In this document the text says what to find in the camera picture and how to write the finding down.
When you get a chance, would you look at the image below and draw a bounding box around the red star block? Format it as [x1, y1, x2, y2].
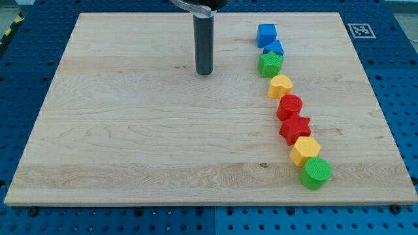
[279, 114, 312, 146]

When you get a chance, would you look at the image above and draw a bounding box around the yellow hexagon block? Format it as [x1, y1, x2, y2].
[289, 136, 321, 167]

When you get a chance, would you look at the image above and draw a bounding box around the white fiducial marker tag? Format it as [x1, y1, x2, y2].
[347, 23, 376, 39]

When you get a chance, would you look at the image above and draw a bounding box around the light wooden board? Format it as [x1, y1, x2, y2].
[5, 12, 417, 207]

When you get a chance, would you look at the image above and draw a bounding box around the yellow heart block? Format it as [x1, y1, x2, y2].
[267, 74, 293, 99]

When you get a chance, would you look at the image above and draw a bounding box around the green star block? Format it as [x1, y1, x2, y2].
[257, 51, 284, 78]

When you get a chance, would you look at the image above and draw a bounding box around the blue cube block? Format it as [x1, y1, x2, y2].
[256, 23, 277, 48]

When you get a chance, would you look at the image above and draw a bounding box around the red cylinder block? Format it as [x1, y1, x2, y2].
[276, 94, 303, 121]

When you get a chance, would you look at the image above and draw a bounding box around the black yellow hazard tape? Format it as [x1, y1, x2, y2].
[1, 12, 25, 46]

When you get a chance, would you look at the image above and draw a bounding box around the silver clamp on arm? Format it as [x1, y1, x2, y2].
[169, 0, 217, 18]

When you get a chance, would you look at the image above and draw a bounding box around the green cylinder block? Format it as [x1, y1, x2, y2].
[300, 157, 332, 190]

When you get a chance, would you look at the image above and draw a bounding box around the blue pentagon block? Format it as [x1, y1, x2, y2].
[263, 40, 284, 56]

